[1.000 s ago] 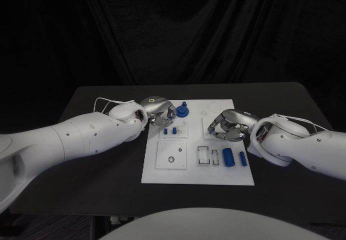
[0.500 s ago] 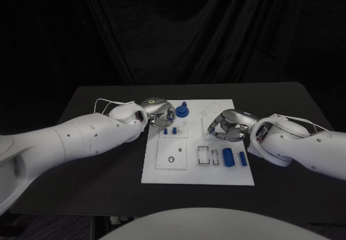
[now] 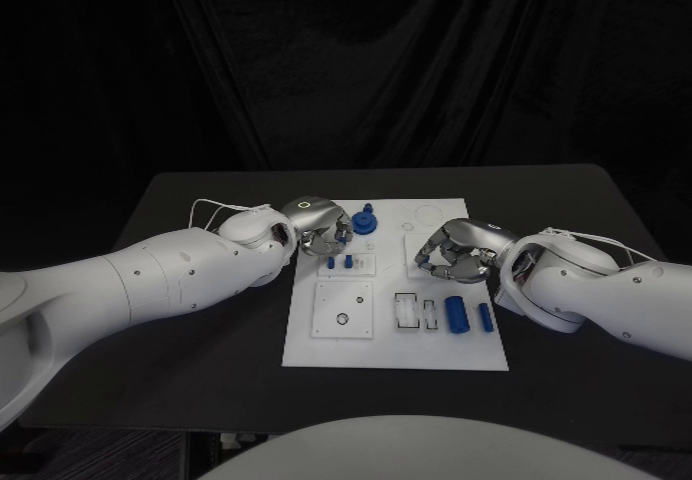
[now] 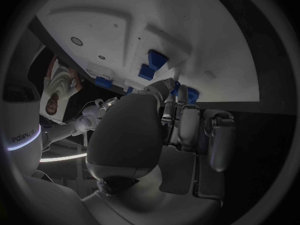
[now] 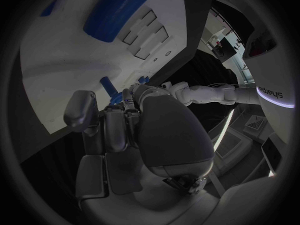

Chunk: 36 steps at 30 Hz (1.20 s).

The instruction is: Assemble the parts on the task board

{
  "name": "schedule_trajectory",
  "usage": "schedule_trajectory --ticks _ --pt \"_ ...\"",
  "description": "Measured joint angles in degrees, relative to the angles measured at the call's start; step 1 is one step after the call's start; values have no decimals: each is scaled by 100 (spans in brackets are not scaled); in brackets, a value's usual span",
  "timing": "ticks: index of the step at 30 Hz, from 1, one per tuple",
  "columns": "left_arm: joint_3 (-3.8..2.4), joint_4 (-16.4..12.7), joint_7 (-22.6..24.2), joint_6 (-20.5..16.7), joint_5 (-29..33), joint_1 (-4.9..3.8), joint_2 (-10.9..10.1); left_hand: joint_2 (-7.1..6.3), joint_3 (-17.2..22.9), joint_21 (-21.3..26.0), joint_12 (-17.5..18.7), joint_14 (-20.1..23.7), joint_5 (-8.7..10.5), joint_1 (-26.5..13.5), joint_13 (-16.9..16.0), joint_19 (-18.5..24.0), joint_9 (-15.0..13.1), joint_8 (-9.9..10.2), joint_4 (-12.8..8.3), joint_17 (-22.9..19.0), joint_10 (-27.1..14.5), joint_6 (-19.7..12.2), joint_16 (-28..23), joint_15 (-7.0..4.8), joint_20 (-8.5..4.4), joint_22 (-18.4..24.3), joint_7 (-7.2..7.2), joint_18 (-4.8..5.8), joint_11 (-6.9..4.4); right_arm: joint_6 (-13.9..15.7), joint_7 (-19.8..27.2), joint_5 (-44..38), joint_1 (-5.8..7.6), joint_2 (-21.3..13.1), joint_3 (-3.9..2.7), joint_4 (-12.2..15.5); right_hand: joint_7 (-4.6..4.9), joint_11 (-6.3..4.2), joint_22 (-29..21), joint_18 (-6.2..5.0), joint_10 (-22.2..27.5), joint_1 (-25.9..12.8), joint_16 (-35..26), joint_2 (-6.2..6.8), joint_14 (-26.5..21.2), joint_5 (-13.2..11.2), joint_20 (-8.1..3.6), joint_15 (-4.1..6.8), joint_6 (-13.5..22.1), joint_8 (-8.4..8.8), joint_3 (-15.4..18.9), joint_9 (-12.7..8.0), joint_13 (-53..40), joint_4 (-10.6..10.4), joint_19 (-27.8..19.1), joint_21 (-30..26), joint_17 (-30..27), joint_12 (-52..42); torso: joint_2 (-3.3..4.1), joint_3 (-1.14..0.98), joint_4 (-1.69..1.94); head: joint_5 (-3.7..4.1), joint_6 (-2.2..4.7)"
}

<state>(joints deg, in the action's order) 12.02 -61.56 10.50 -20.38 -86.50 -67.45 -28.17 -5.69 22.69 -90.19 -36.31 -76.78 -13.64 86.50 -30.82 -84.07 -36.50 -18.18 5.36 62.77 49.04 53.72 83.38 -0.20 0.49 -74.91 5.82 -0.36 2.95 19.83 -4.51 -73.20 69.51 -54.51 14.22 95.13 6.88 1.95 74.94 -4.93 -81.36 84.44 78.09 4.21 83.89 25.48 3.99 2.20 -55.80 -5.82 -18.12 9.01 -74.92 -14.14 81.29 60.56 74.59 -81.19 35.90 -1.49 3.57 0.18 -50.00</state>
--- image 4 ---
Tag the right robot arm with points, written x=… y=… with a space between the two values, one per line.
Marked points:
x=68 y=131

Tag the small blue gear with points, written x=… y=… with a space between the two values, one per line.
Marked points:
x=193 y=95

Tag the large blue block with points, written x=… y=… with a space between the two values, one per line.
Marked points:
x=157 y=61

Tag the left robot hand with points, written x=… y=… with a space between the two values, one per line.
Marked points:
x=126 y=135

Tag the person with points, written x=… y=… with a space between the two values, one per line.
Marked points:
x=59 y=82

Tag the small blue peg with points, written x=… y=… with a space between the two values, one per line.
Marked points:
x=130 y=90

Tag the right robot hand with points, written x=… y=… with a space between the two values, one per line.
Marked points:
x=109 y=104

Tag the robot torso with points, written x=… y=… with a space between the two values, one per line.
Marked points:
x=21 y=116

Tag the blue plug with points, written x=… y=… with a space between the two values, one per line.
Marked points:
x=103 y=82

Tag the small blue block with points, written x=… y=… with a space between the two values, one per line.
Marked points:
x=146 y=73

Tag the white task board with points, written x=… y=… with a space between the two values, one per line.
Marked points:
x=199 y=41

